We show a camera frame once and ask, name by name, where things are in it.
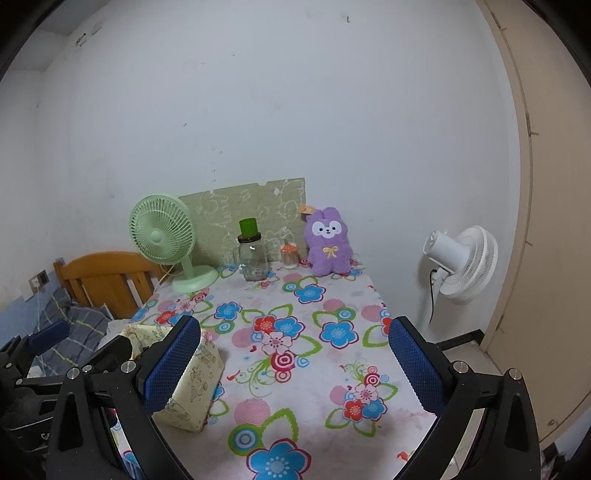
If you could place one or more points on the yellow fabric storage box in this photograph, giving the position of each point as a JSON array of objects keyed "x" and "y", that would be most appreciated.
[{"x": 203, "y": 369}]

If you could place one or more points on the white standing fan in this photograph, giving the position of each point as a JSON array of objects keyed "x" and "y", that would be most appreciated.
[{"x": 450, "y": 251}]

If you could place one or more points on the white wall socket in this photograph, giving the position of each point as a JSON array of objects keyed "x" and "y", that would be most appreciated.
[{"x": 34, "y": 283}]

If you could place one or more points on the glass mug jar green lid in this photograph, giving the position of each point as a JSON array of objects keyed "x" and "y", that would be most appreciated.
[{"x": 254, "y": 263}]

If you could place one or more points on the wooden bed headboard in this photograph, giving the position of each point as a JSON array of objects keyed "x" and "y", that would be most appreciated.
[{"x": 106, "y": 277}]

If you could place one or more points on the purple plush bunny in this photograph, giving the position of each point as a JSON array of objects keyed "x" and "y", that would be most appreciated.
[{"x": 328, "y": 258}]

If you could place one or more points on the toothpick jar orange lid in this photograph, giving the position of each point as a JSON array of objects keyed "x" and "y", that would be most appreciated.
[{"x": 289, "y": 261}]

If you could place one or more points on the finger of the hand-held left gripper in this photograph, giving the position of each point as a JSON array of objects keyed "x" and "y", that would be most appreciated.
[
  {"x": 48, "y": 337},
  {"x": 113, "y": 350}
]

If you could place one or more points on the white bed quilt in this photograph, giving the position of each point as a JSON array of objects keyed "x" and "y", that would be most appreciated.
[{"x": 117, "y": 326}]

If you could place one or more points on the grey plaid pillow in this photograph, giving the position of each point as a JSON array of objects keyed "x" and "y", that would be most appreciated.
[{"x": 78, "y": 323}]

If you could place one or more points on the green printed board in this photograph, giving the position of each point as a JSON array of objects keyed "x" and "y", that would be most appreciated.
[{"x": 217, "y": 207}]

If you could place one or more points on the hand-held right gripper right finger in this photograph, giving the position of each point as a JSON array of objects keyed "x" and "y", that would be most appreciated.
[{"x": 415, "y": 369}]

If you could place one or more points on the beige wooden door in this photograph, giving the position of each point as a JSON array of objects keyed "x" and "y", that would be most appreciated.
[{"x": 545, "y": 230}]

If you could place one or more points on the green desk fan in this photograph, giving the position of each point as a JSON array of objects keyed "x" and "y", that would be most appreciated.
[{"x": 157, "y": 230}]

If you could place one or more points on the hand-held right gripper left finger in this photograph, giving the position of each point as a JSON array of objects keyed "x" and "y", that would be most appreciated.
[{"x": 171, "y": 364}]

